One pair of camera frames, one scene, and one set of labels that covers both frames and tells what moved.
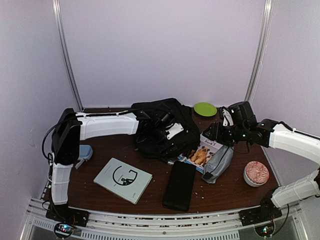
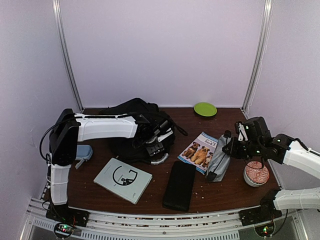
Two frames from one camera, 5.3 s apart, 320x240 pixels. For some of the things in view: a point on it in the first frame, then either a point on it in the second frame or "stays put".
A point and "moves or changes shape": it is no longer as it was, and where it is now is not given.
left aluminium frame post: x=65 y=54 stays put
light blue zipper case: x=85 y=153 stays put
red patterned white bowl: x=256 y=174 stays put
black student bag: x=167 y=129 moves or changes shape
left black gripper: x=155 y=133 to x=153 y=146
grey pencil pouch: x=217 y=163 moves or changes shape
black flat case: x=180 y=186 stays put
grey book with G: x=123 y=180 stays put
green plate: x=205 y=109 stays put
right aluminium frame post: x=268 y=10 stays put
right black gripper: x=216 y=134 to x=232 y=151
